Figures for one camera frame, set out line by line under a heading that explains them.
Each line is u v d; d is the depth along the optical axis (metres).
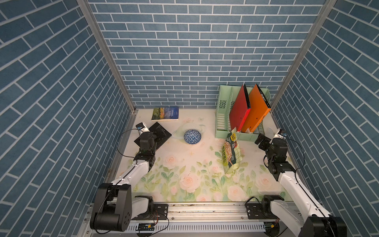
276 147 0.62
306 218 0.41
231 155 0.80
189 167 0.89
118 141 1.04
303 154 0.90
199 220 0.72
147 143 0.63
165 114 1.16
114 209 0.41
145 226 0.72
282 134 0.69
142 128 0.73
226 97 1.06
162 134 0.79
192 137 1.02
